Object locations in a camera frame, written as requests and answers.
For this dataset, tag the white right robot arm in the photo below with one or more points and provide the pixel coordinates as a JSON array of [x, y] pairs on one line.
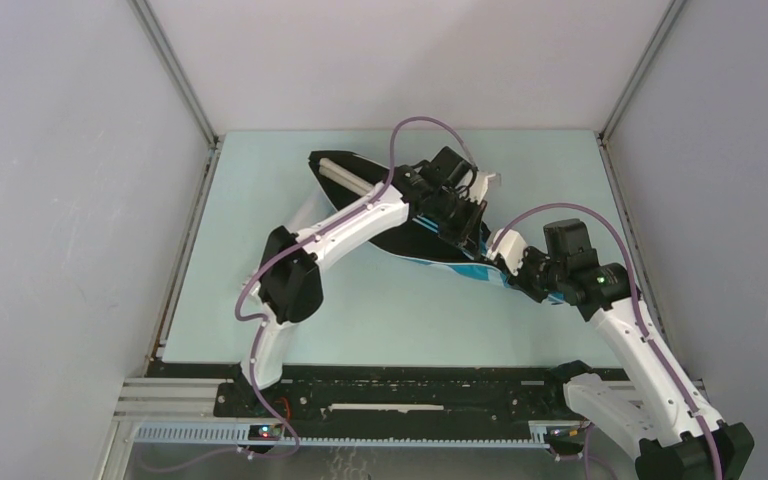
[[675, 433]]

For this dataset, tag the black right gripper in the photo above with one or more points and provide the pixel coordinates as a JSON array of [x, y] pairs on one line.
[[519, 280]]

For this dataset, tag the blue racket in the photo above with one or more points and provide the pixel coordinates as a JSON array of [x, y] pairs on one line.
[[344, 178]]

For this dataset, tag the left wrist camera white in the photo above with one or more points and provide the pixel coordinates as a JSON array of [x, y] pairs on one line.
[[479, 183]]

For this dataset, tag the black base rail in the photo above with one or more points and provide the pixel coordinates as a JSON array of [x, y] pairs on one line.
[[438, 403]]

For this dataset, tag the aluminium frame post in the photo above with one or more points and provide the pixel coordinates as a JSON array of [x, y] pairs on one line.
[[653, 47], [157, 37]]

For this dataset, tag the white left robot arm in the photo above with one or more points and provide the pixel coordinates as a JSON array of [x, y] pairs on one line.
[[429, 213]]

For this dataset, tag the grey cable duct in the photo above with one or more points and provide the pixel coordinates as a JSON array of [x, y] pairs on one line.
[[238, 435]]

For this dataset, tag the aluminium frame post right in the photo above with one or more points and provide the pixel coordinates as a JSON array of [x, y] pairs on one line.
[[653, 47]]

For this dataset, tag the aluminium frame post left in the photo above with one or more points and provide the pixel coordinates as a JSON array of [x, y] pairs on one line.
[[157, 37]]

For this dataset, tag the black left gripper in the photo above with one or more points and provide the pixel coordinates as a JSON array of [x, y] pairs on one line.
[[467, 232]]

